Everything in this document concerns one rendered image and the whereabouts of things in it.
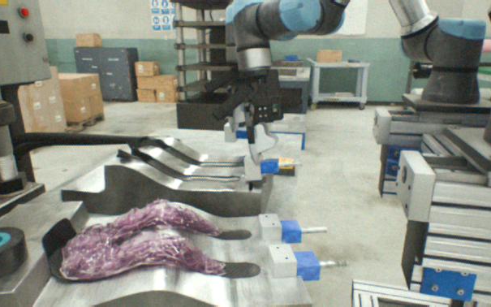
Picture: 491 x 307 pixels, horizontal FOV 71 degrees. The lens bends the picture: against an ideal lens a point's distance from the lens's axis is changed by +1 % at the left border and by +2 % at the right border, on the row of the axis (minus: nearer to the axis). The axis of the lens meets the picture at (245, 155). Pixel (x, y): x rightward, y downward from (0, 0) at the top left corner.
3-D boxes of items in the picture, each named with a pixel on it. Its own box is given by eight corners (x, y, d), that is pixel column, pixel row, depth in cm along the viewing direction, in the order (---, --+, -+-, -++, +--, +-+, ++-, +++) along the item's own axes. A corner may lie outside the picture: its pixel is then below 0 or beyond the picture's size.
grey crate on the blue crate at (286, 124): (306, 126, 436) (306, 114, 432) (305, 133, 398) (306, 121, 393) (258, 123, 447) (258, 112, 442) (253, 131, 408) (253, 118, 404)
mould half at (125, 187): (273, 184, 103) (273, 141, 98) (260, 229, 78) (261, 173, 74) (118, 174, 111) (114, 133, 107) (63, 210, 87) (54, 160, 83)
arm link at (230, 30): (256, 4, 96) (226, 4, 94) (256, 46, 99) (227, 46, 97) (251, 7, 103) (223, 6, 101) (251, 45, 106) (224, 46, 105)
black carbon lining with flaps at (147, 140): (249, 169, 96) (249, 136, 93) (238, 192, 81) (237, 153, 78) (134, 162, 102) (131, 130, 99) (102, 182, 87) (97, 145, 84)
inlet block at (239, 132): (267, 140, 112) (267, 123, 110) (264, 144, 107) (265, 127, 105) (228, 138, 114) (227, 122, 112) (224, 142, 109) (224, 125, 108)
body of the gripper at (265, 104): (281, 123, 75) (276, 67, 73) (243, 127, 76) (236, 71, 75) (284, 121, 82) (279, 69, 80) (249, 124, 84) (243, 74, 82)
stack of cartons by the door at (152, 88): (180, 101, 757) (178, 62, 731) (174, 103, 726) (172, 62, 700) (144, 100, 772) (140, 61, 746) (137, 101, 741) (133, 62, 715)
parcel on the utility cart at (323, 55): (337, 65, 662) (338, 49, 653) (341, 66, 632) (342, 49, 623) (315, 65, 665) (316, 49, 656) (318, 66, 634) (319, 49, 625)
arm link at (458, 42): (451, 67, 95) (461, 14, 91) (419, 65, 107) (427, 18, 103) (490, 67, 97) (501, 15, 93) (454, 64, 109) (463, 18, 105)
